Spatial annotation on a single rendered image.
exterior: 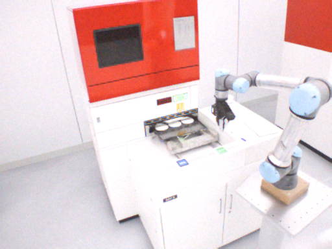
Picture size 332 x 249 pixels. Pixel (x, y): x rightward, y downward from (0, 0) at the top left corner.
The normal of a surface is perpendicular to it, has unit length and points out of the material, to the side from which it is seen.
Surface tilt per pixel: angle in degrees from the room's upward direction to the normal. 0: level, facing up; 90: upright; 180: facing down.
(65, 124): 90
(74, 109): 90
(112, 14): 90
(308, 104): 81
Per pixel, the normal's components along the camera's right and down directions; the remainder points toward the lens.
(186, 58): 0.40, 0.41
